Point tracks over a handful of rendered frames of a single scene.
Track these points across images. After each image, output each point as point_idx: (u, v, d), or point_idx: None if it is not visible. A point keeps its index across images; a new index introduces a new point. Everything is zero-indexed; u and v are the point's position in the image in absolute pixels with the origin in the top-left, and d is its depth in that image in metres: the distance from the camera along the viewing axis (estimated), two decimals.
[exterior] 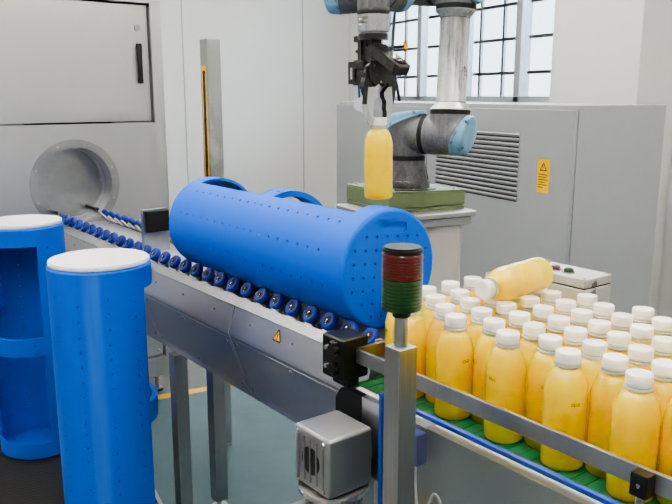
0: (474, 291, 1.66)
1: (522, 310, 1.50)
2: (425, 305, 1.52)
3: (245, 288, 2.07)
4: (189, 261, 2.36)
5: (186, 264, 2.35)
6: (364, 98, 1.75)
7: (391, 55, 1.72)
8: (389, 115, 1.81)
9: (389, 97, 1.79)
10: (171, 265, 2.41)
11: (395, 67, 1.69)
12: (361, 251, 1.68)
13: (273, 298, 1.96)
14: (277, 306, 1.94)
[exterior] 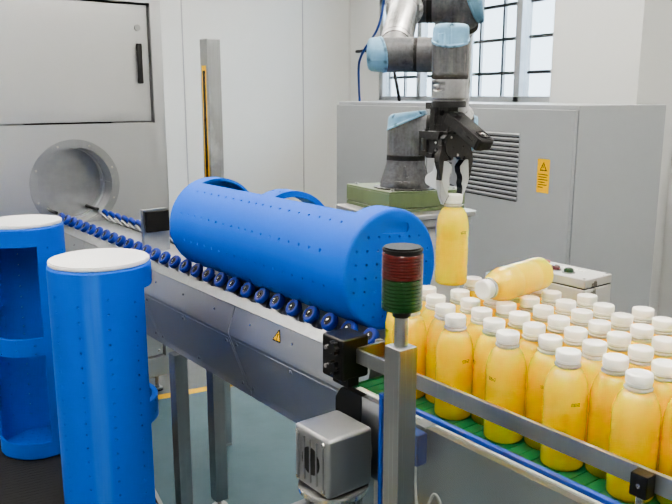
0: (474, 291, 1.66)
1: (522, 310, 1.50)
2: (425, 305, 1.52)
3: (245, 288, 2.07)
4: (189, 263, 2.35)
5: (185, 265, 2.35)
6: (439, 174, 1.55)
7: (471, 127, 1.52)
8: (464, 190, 1.61)
9: (465, 171, 1.59)
10: (171, 265, 2.41)
11: (478, 142, 1.49)
12: (363, 251, 1.68)
13: (274, 297, 1.96)
14: (275, 307, 1.94)
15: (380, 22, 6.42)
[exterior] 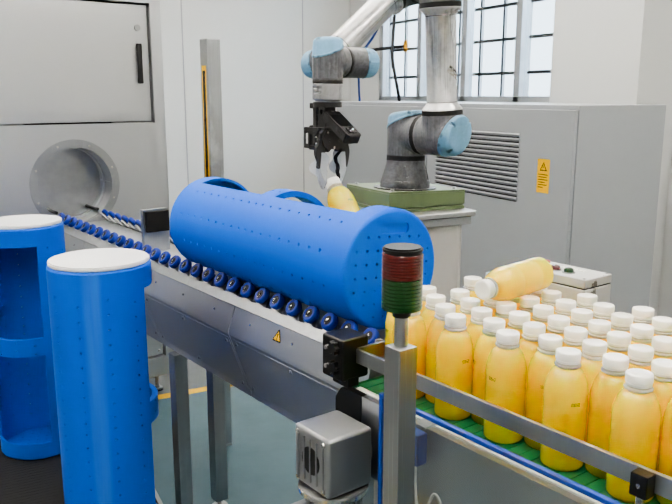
0: (474, 291, 1.66)
1: (522, 310, 1.50)
2: (425, 305, 1.52)
3: (245, 288, 2.07)
4: (189, 263, 2.35)
5: (185, 265, 2.35)
6: (317, 163, 1.84)
7: (343, 124, 1.81)
8: (342, 178, 1.90)
9: (342, 161, 1.88)
10: (171, 265, 2.41)
11: (346, 136, 1.78)
12: (363, 251, 1.68)
13: (274, 297, 1.96)
14: (275, 307, 1.94)
15: None
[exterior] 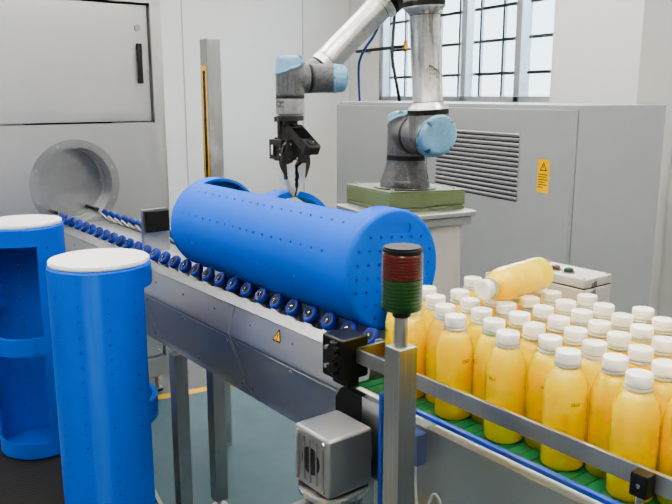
0: (474, 291, 1.66)
1: (522, 310, 1.50)
2: (425, 305, 1.52)
3: (245, 288, 2.07)
4: (188, 265, 2.35)
5: (184, 266, 2.35)
6: (284, 175, 1.98)
7: (304, 136, 1.94)
8: (300, 187, 2.02)
9: (302, 172, 2.01)
10: (171, 265, 2.41)
11: (306, 148, 1.91)
12: (365, 252, 1.67)
13: (275, 297, 1.96)
14: (273, 308, 1.95)
15: None
